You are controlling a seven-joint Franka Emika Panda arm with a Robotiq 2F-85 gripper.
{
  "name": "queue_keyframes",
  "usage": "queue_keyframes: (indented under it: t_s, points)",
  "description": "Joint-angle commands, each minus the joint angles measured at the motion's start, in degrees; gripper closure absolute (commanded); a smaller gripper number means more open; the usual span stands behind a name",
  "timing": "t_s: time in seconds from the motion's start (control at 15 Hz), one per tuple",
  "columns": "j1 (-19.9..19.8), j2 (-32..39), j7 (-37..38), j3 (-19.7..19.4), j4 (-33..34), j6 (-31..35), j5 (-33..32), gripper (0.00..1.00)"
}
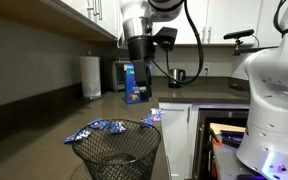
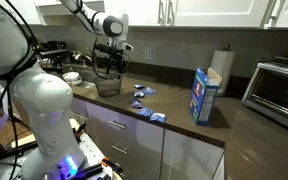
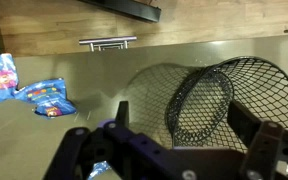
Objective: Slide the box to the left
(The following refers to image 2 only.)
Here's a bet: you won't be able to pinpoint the red black pliers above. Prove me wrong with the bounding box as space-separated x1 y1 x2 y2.
100 157 124 174

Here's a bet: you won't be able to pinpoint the white upper cabinet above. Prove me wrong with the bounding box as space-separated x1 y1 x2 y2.
33 0 288 30

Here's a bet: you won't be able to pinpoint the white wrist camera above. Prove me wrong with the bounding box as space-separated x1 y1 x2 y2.
123 42 134 53

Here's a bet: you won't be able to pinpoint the black wire mesh basket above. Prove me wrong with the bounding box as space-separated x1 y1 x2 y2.
93 75 123 98

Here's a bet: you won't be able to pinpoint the silver drawer handle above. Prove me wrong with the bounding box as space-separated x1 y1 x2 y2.
111 143 129 155
107 119 127 130

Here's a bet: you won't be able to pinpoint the silver toaster oven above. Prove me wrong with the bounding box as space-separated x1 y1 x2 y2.
241 55 288 136

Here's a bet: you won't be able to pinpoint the silver cabinet door handle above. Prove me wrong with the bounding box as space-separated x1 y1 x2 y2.
157 0 167 26
259 0 278 29
166 0 177 26

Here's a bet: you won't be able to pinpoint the perforated robot mount table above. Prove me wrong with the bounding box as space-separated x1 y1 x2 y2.
0 118 115 180

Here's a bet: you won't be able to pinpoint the grey lower cabinet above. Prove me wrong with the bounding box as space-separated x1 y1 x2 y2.
63 94 226 180

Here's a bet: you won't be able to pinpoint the white bowl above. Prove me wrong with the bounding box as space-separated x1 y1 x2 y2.
62 71 83 86

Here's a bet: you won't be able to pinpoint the steel kitchen sink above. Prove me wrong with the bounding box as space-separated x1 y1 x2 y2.
62 64 100 85

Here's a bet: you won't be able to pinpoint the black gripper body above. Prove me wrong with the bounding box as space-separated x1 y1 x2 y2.
94 42 127 68

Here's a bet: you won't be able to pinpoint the blue cardboard snack box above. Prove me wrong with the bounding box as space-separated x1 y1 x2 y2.
187 66 224 127

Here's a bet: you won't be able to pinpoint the steel kitchen faucet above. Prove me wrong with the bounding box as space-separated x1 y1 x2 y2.
73 51 94 67

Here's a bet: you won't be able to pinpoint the white paper towel roll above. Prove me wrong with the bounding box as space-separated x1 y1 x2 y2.
210 49 237 96

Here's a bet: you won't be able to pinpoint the white wall outlet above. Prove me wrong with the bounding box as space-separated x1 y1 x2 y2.
144 46 157 61

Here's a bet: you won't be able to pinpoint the black coffee machine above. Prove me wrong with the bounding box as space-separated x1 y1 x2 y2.
37 40 72 68

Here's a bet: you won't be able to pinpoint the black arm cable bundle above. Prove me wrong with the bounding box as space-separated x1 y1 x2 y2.
0 0 40 180

